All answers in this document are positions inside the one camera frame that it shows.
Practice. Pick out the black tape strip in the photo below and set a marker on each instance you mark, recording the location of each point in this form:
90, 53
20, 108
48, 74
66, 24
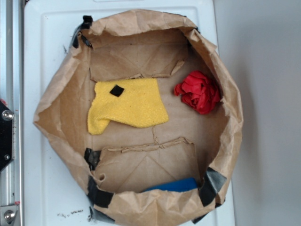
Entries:
99, 197
213, 182

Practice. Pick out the black tape strip lower left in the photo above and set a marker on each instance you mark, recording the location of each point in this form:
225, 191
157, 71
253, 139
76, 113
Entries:
99, 197

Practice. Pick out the black mounting bracket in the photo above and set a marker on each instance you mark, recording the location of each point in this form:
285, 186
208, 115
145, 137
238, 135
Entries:
6, 135

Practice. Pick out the yellow microfiber cloth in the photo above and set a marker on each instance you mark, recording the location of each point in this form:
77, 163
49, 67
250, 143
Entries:
139, 106

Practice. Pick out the brown paper bag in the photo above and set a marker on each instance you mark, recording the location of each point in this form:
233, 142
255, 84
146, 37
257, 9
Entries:
142, 44

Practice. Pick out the black clip top left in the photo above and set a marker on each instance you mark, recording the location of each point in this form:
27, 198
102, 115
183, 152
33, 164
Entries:
87, 22

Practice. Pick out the aluminium frame rail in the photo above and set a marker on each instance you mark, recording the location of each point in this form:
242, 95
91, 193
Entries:
11, 91

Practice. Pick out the black tape piece inner left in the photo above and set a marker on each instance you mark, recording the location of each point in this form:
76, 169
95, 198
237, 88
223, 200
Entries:
92, 158

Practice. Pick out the red crumpled cloth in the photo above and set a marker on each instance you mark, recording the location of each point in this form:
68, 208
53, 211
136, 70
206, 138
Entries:
199, 92

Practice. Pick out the blue bottle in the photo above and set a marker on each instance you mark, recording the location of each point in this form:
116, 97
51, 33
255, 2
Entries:
182, 185

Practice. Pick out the metal corner bracket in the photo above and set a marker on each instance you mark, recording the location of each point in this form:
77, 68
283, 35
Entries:
9, 215

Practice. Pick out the black tape strip right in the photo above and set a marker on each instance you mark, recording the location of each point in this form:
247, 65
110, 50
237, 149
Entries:
213, 182

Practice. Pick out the small black square patch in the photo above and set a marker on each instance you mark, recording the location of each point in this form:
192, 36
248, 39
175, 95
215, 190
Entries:
117, 91

